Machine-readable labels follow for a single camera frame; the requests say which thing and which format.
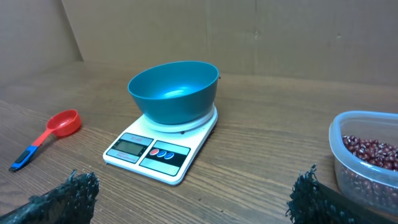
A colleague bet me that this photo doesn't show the red scoop with blue handle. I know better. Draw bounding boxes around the red scoop with blue handle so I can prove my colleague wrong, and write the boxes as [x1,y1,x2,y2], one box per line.
[9,109,81,172]

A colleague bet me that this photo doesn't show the red beans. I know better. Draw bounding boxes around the red beans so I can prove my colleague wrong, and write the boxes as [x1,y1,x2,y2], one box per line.
[342,135,397,208]

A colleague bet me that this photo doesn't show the white digital kitchen scale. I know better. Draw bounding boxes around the white digital kitchen scale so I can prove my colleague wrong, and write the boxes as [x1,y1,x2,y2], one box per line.
[103,106,218,185]

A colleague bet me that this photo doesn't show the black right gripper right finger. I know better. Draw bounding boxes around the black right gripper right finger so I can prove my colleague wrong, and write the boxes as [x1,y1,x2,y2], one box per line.
[285,164,396,224]

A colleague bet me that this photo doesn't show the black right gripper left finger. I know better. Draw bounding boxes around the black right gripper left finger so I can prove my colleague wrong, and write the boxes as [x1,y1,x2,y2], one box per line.
[1,170,100,224]

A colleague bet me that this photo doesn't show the clear plastic container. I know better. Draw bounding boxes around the clear plastic container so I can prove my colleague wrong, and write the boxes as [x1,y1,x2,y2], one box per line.
[329,111,397,215]

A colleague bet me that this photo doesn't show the teal plastic bowl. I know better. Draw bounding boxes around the teal plastic bowl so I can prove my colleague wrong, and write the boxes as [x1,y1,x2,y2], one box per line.
[127,61,220,125]

